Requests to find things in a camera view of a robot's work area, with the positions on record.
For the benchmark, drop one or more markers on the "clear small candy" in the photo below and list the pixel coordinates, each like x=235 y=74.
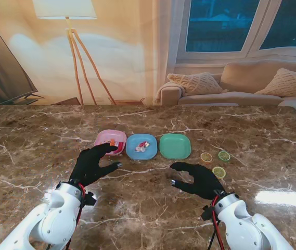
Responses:
x=142 y=146

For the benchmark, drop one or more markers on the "pink candy packet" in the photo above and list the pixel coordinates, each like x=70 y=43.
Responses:
x=120 y=146

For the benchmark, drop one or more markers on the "wooden tripod floor lamp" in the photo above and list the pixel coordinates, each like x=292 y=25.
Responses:
x=65 y=10

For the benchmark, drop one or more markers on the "pink square plastic dish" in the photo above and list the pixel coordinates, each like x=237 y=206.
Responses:
x=108 y=135

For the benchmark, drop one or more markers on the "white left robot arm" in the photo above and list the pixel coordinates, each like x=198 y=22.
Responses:
x=56 y=216

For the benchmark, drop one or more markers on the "beige sofa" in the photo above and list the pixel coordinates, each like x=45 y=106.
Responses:
x=246 y=86

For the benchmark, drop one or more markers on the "orange candy packet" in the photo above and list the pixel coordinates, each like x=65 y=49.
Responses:
x=111 y=142

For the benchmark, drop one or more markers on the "cream knitted cushion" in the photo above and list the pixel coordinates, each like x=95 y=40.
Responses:
x=195 y=83
x=288 y=83

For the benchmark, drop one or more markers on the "yellow lemon slice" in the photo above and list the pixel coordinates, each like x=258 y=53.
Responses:
x=220 y=172

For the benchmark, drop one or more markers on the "orange citrus slice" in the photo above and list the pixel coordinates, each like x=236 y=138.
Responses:
x=206 y=158

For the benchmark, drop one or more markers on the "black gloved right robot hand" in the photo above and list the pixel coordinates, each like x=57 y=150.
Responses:
x=205 y=182

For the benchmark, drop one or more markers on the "green lime slice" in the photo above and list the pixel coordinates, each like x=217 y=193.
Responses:
x=224 y=156

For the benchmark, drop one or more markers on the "cream throw blanket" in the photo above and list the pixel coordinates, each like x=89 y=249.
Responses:
x=172 y=87

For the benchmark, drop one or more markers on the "green square plastic dish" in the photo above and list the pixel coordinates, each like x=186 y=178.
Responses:
x=175 y=146

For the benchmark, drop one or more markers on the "blue square plastic dish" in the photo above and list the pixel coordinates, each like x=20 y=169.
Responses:
x=137 y=156

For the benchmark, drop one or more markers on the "white framed window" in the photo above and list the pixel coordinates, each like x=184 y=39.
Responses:
x=215 y=26

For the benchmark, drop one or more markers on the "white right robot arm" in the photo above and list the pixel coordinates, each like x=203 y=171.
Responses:
x=244 y=224

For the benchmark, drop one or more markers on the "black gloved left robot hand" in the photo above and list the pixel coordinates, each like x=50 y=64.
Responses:
x=88 y=169

